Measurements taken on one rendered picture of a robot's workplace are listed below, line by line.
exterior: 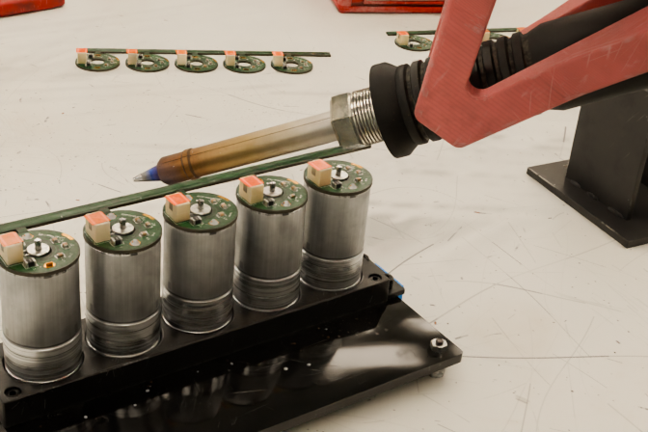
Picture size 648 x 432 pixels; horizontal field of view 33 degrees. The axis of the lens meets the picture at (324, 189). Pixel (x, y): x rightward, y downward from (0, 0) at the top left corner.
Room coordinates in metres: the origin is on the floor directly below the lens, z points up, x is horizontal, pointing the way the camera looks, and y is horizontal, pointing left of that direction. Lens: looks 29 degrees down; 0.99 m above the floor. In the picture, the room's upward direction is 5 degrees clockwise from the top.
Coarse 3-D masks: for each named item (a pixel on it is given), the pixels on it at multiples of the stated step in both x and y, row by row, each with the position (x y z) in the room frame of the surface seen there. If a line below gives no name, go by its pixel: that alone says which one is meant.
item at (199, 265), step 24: (168, 240) 0.30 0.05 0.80; (192, 240) 0.30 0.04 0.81; (216, 240) 0.30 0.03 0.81; (168, 264) 0.30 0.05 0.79; (192, 264) 0.30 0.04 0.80; (216, 264) 0.30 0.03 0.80; (168, 288) 0.30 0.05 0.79; (192, 288) 0.30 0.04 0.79; (216, 288) 0.30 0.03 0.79; (168, 312) 0.30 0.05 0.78; (192, 312) 0.30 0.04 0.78; (216, 312) 0.30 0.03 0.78
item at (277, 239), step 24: (264, 192) 0.33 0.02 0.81; (240, 216) 0.32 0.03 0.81; (264, 216) 0.32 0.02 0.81; (288, 216) 0.32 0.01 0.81; (240, 240) 0.32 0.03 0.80; (264, 240) 0.32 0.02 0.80; (288, 240) 0.32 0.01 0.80; (240, 264) 0.32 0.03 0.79; (264, 264) 0.32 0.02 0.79; (288, 264) 0.32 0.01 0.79; (240, 288) 0.32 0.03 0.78; (264, 288) 0.32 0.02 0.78; (288, 288) 0.32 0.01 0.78
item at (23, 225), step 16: (288, 160) 0.35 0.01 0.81; (304, 160) 0.35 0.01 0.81; (208, 176) 0.34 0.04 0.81; (224, 176) 0.34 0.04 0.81; (240, 176) 0.34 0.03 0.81; (144, 192) 0.32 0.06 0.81; (160, 192) 0.32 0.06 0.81; (176, 192) 0.32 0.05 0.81; (80, 208) 0.31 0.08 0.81; (96, 208) 0.31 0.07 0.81; (112, 208) 0.31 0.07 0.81; (0, 224) 0.29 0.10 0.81; (16, 224) 0.29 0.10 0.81; (32, 224) 0.29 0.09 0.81; (48, 224) 0.30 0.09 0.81
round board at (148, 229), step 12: (120, 216) 0.30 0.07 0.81; (132, 216) 0.30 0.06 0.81; (144, 216) 0.30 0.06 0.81; (84, 228) 0.29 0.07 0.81; (144, 228) 0.30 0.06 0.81; (156, 228) 0.30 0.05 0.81; (108, 240) 0.29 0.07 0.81; (120, 240) 0.29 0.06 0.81; (144, 240) 0.29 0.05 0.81; (156, 240) 0.29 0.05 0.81; (108, 252) 0.28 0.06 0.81; (120, 252) 0.28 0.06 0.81; (132, 252) 0.28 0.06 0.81
